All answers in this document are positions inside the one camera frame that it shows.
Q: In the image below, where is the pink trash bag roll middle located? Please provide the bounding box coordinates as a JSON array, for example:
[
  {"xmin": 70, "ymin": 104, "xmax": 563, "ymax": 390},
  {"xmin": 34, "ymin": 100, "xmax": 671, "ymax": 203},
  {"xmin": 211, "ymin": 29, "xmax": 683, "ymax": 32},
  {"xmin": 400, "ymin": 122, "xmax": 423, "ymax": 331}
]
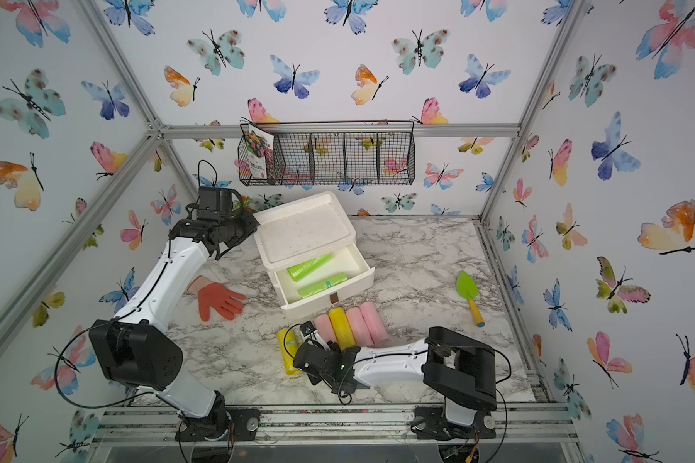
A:
[{"xmin": 346, "ymin": 307, "xmax": 374, "ymax": 347}]

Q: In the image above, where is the yellow trash bag roll middle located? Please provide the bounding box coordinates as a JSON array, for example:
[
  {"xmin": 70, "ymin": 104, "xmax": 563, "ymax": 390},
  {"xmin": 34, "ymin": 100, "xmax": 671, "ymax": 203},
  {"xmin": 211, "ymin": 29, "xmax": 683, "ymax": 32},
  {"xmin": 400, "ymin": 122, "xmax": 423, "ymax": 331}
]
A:
[{"xmin": 328, "ymin": 308, "xmax": 358, "ymax": 350}]

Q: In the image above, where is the pink trash bag roll left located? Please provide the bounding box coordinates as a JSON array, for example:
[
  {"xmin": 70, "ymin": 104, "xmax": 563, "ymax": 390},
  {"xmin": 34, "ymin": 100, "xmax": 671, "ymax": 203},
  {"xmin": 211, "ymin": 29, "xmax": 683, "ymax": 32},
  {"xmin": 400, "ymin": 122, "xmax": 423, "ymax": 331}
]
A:
[{"xmin": 314, "ymin": 314, "xmax": 337, "ymax": 345}]

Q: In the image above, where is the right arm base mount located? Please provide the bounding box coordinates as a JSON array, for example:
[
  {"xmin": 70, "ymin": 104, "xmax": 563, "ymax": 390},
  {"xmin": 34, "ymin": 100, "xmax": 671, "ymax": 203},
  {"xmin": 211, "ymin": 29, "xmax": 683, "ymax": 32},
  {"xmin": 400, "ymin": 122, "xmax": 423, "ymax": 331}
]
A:
[{"xmin": 409, "ymin": 406, "xmax": 497, "ymax": 442}]

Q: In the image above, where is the green trash bag roll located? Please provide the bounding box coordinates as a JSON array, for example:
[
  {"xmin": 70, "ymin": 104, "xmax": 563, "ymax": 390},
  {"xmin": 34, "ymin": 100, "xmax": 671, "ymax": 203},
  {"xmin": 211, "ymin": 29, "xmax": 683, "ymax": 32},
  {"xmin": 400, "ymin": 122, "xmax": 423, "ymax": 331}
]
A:
[
  {"xmin": 287, "ymin": 253, "xmax": 332, "ymax": 283},
  {"xmin": 297, "ymin": 272, "xmax": 349, "ymax": 299}
]

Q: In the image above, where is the red work glove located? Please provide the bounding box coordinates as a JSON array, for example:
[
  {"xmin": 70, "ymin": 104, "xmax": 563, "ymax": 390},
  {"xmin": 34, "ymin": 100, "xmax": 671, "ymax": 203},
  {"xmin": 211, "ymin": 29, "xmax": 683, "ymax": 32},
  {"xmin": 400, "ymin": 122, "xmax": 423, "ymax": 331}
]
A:
[{"xmin": 186, "ymin": 276, "xmax": 247, "ymax": 322}]

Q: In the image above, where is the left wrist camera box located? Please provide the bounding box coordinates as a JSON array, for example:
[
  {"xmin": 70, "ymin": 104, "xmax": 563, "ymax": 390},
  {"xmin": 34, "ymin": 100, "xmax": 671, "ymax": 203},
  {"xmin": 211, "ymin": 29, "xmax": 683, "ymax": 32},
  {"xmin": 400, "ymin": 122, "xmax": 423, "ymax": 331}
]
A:
[{"xmin": 197, "ymin": 186, "xmax": 234, "ymax": 217}]

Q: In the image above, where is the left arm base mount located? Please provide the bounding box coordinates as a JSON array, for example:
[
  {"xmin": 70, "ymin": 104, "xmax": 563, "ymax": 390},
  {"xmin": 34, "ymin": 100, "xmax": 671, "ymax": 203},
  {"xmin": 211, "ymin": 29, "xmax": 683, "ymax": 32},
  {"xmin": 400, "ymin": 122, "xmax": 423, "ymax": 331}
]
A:
[{"xmin": 175, "ymin": 392, "xmax": 261, "ymax": 444}]

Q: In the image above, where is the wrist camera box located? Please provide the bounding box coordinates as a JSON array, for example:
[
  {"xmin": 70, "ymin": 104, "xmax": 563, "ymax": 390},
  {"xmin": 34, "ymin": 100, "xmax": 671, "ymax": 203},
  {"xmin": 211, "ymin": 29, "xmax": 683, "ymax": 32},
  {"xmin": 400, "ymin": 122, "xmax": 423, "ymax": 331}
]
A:
[
  {"xmin": 197, "ymin": 186, "xmax": 234, "ymax": 217},
  {"xmin": 297, "ymin": 321, "xmax": 322, "ymax": 348}
]

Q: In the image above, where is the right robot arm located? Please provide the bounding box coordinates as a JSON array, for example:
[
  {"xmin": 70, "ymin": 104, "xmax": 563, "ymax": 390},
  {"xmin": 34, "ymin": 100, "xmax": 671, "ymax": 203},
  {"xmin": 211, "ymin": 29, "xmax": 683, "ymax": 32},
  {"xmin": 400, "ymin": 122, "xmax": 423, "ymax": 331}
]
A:
[{"xmin": 293, "ymin": 326, "xmax": 497, "ymax": 428}]

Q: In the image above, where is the black wire wall basket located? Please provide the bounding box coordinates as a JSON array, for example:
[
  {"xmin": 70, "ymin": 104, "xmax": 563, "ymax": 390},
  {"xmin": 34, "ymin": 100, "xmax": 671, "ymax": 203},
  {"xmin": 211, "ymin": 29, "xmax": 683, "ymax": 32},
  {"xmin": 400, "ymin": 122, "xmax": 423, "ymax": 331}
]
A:
[{"xmin": 235, "ymin": 120, "xmax": 416, "ymax": 187}]

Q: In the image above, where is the white top drawer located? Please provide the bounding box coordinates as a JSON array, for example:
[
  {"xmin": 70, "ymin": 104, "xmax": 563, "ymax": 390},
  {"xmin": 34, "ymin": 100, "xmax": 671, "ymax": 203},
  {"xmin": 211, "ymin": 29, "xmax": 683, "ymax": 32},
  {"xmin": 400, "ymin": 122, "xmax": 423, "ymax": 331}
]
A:
[{"xmin": 268, "ymin": 244, "xmax": 376, "ymax": 320}]

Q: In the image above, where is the seed packet in basket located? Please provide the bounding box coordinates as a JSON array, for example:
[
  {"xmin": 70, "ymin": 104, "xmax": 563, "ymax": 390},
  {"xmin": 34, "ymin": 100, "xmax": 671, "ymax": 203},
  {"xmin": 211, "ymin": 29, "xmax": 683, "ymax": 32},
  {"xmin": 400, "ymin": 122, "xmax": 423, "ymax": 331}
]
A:
[{"xmin": 244, "ymin": 125, "xmax": 274, "ymax": 179}]

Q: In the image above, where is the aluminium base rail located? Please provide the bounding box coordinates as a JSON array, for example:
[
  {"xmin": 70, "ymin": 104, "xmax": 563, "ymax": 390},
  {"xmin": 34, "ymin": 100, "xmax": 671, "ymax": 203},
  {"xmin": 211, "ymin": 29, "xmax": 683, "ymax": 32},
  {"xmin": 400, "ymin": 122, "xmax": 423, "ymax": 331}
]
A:
[{"xmin": 92, "ymin": 402, "xmax": 579, "ymax": 448}]

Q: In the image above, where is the white three-drawer cabinet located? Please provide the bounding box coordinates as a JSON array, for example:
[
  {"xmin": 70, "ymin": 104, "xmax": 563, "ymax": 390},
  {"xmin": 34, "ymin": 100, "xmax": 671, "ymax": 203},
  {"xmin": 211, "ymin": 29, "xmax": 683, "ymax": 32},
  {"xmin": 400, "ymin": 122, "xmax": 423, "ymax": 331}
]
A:
[{"xmin": 254, "ymin": 191, "xmax": 356, "ymax": 303}]

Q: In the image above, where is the yellow trash bag roll left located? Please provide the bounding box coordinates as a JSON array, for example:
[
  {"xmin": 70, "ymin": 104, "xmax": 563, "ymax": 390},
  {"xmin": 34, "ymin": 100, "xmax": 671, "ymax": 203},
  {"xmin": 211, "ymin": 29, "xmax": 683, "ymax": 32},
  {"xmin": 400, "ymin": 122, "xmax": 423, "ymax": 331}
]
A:
[{"xmin": 277, "ymin": 328, "xmax": 301, "ymax": 376}]

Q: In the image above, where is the pink trash bag roll right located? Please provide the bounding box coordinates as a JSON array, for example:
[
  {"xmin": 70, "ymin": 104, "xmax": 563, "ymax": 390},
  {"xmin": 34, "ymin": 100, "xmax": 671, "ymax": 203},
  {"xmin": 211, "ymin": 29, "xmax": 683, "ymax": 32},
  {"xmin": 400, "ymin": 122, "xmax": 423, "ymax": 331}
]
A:
[{"xmin": 359, "ymin": 302, "xmax": 389, "ymax": 346}]

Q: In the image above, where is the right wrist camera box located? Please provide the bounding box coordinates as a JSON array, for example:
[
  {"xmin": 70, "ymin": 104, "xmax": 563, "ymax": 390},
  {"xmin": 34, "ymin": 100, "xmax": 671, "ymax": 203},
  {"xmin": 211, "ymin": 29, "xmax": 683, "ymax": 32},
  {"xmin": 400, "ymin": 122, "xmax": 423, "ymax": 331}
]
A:
[{"xmin": 297, "ymin": 321, "xmax": 322, "ymax": 348}]

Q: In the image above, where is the pink trash bag roll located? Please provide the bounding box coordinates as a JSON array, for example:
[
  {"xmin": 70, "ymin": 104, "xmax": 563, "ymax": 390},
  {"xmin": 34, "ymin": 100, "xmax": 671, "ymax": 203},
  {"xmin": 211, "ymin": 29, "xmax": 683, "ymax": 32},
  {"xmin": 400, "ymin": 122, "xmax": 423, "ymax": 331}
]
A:
[
  {"xmin": 359, "ymin": 302, "xmax": 389, "ymax": 346},
  {"xmin": 346, "ymin": 307, "xmax": 374, "ymax": 347},
  {"xmin": 314, "ymin": 314, "xmax": 337, "ymax": 345}
]

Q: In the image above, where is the yellow trash bag roll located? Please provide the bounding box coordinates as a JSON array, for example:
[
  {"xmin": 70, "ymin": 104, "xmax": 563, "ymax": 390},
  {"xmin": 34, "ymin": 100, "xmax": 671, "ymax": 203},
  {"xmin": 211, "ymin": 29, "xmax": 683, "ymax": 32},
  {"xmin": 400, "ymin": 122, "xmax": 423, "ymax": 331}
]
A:
[
  {"xmin": 277, "ymin": 328, "xmax": 301, "ymax": 376},
  {"xmin": 328, "ymin": 308, "xmax": 358, "ymax": 350}
]

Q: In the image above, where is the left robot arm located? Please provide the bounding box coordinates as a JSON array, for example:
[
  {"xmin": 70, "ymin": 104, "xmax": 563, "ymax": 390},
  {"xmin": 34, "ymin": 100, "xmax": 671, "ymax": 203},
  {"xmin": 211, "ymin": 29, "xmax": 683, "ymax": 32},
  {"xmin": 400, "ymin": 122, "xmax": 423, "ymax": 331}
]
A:
[{"xmin": 88, "ymin": 208, "xmax": 259, "ymax": 419}]

